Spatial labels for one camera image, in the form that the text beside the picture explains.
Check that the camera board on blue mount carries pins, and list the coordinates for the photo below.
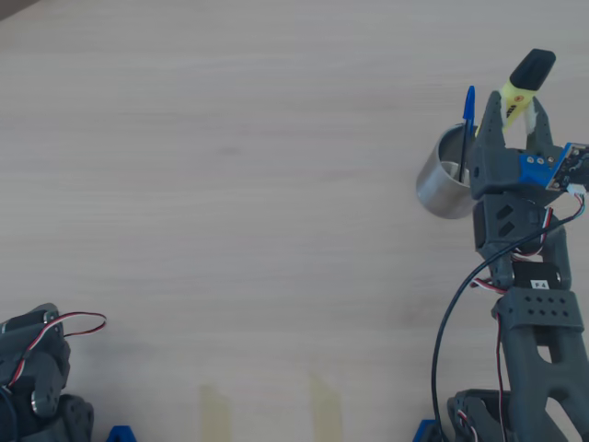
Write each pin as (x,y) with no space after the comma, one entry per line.
(538,168)

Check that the blue arm base plate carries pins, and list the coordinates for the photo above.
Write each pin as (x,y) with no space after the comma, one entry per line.
(122,435)
(428,433)

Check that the dark grey padded gripper body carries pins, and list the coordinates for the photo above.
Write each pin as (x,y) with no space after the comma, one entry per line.
(499,168)

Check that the blue capped ballpoint pen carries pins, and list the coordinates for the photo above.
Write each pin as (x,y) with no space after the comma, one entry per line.
(470,103)

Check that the yellow highlighter with black cap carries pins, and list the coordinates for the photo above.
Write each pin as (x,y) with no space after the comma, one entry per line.
(534,69)

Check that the silver metal cup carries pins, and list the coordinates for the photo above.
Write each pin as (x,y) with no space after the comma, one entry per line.
(437,184)

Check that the grey arm without camera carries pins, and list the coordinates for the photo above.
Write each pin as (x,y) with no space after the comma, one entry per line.
(41,368)

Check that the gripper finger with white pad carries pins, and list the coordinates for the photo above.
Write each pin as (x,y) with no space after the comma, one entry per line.
(492,129)
(543,136)

